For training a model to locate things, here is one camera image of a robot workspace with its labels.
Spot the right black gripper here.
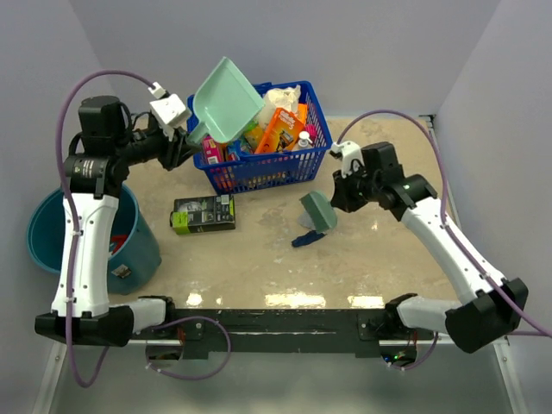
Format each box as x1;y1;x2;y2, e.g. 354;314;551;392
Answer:
332;163;380;213

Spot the mint green hand brush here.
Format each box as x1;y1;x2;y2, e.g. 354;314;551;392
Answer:
299;191;337;233

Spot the grey paper scrap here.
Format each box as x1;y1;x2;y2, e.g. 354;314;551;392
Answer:
298;211;316;230

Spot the blue paper scrap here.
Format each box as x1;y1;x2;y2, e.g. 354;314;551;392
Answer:
291;230;325;248

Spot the mint green dustpan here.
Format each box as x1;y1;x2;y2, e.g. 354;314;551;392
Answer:
186;57;265;146

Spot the red paper scrap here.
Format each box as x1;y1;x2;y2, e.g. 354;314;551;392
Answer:
109;235;128;255

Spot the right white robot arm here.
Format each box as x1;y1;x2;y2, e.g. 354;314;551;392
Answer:
330;141;529;354

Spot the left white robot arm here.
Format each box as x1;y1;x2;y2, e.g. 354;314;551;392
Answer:
34;92;196;347

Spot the pink snack box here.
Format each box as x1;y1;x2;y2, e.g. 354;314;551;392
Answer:
202;135;225;165

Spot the white pump bottle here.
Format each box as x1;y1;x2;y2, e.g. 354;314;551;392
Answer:
292;130;313;151

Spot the black razor package box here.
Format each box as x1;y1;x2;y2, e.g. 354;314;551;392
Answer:
170;195;236;235

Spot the orange razor package box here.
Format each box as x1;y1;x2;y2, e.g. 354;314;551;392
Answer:
255;108;304;154

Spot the blue plastic shopping basket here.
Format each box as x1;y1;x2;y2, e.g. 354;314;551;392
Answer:
193;80;332;194

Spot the green juice bottle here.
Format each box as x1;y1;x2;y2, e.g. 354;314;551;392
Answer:
243;121;264;151

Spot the white paper bag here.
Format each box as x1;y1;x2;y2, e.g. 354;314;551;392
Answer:
256;85;301;129

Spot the teal trash bin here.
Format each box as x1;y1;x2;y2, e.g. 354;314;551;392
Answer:
27;185;161;295

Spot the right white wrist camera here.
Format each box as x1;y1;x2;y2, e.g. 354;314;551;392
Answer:
329;141;364;179

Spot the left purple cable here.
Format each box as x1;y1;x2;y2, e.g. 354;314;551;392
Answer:
57;70;232;387

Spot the purple cable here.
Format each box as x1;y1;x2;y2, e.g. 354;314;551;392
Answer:
57;70;232;387
336;110;552;372

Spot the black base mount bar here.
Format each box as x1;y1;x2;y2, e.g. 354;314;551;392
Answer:
133;308;433;359

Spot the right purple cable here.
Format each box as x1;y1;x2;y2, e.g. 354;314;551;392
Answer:
336;110;552;372

